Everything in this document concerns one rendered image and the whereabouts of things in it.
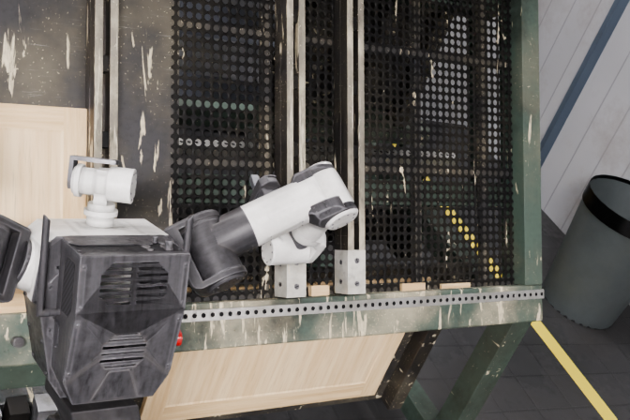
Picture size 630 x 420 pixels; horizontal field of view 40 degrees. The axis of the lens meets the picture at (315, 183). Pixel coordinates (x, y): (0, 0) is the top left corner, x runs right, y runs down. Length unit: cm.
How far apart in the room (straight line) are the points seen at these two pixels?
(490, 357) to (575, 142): 272
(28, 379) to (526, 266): 160
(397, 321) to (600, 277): 216
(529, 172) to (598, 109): 255
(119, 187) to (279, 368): 139
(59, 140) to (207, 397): 106
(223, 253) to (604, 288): 316
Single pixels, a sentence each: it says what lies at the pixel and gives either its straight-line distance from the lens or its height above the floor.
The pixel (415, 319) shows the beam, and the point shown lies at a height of 84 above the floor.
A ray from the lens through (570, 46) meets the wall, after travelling 575.
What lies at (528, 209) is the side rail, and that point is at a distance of 296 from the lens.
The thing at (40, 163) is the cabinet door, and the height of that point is 117.
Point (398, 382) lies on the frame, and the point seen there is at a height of 33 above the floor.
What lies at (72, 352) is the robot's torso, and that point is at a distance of 157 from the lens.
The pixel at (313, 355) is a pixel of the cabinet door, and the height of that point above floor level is 48.
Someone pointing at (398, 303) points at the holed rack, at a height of 89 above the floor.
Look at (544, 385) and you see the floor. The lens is 423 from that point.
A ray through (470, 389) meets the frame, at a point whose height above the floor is 45.
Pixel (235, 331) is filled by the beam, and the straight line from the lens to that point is 234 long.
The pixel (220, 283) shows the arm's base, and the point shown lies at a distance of 173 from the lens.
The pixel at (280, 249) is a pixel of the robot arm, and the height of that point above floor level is 122.
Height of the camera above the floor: 232
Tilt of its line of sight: 28 degrees down
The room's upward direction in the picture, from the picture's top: 21 degrees clockwise
